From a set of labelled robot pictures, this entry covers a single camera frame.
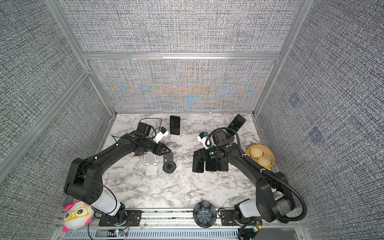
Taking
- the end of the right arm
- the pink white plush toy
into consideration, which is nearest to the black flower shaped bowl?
the end of the right arm

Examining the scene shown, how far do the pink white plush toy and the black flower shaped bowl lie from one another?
0.49 metres

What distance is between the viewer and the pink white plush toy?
0.69 metres

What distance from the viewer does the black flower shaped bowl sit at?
0.73 meters
